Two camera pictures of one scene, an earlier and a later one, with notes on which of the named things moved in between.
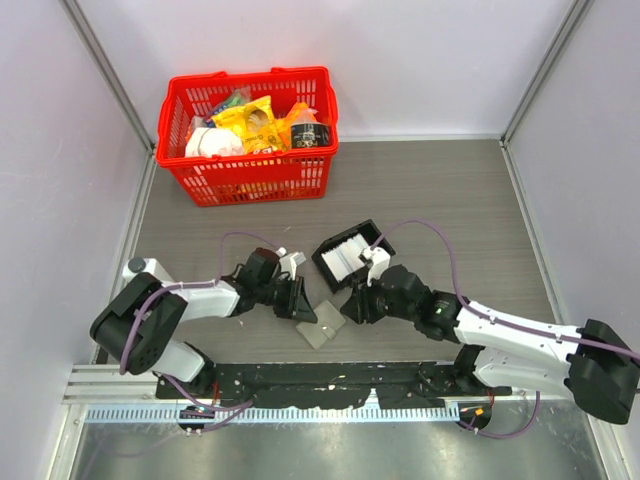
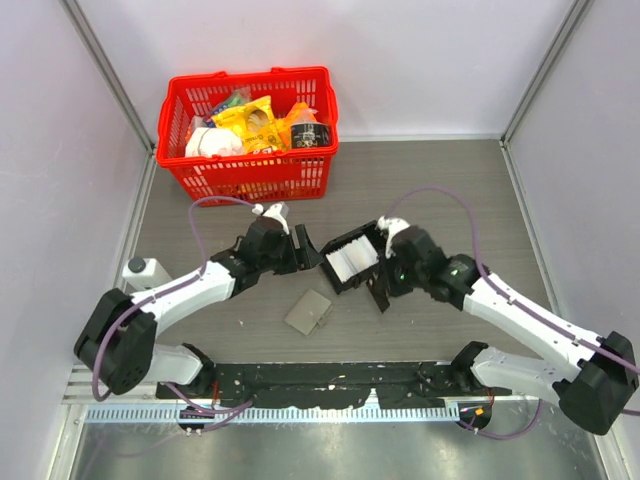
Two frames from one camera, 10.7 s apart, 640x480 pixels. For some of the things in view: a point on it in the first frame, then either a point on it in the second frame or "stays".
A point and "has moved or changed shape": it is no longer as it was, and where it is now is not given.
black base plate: x=303 y=385 stays
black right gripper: x=358 y=308 to x=388 y=284
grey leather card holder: x=329 y=321 has moved or changed shape
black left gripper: x=297 y=304 to x=304 y=258
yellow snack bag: x=257 y=123 stays
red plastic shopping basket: x=251 y=178 stays
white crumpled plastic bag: x=214 y=141 stays
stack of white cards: x=344 y=259 stays
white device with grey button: x=145 y=265 stays
